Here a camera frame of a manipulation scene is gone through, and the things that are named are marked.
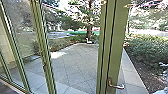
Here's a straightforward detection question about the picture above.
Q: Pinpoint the green framed glass door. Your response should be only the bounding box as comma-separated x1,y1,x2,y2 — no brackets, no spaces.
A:
95,0,132,94
0,0,58,94

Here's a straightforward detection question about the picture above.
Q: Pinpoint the metal outdoor chair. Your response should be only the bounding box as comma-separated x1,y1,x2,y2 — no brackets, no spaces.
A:
85,37,94,45

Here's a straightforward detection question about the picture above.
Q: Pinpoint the green outdoor canopy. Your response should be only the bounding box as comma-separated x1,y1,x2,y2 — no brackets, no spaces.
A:
68,30,101,36

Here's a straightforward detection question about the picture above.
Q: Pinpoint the low green hedge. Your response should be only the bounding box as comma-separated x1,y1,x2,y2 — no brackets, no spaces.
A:
32,34,88,54

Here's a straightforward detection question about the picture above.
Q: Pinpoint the leafy green tree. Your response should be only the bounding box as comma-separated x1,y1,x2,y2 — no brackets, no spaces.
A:
68,0,103,40

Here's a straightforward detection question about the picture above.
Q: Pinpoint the large green shrub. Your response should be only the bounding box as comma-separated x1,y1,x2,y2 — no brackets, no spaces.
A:
125,33,168,69

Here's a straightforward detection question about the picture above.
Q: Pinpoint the metal door handle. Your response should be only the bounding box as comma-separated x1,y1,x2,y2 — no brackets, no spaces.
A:
107,77,126,91

